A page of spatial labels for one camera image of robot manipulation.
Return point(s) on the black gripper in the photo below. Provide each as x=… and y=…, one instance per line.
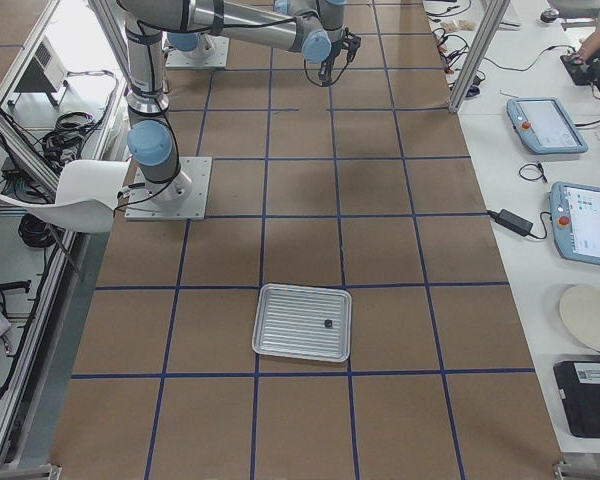
x=338, y=48

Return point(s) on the person forearm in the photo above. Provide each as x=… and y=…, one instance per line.
x=589, y=46

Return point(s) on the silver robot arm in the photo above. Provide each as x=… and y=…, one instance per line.
x=194, y=45
x=314, y=29

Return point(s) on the silver ribbed metal tray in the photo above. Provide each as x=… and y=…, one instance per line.
x=289, y=323

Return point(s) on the far blue teach pendant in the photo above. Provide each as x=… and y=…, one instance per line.
x=544, y=127

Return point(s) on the blue teach pendant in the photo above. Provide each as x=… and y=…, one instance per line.
x=575, y=212
x=544, y=127

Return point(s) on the black power adapter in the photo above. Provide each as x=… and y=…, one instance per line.
x=511, y=221

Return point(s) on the near blue teach pendant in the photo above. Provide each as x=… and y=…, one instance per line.
x=575, y=212

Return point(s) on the white plastic chair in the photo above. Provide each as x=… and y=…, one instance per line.
x=85, y=198

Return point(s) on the grey electronics box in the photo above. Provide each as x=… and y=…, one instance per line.
x=45, y=74

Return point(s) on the beige round plate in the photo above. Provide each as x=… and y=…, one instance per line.
x=579, y=309

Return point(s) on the black flat box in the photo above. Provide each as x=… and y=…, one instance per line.
x=578, y=384

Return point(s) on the aluminium frame post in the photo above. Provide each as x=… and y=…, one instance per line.
x=488, y=26

